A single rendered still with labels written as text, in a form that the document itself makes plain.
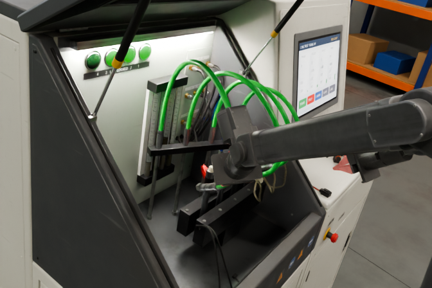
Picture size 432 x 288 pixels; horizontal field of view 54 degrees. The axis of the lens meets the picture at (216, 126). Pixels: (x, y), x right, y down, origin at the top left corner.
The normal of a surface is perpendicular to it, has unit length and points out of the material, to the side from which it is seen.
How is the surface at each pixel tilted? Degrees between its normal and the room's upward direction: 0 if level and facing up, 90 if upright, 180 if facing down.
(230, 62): 90
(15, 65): 90
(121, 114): 90
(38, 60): 90
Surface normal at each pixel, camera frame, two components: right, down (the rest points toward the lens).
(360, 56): -0.75, 0.16
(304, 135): -0.92, 0.10
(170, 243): 0.17, -0.89
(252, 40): -0.58, 0.25
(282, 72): 0.81, 0.15
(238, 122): 0.31, -0.40
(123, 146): 0.79, 0.38
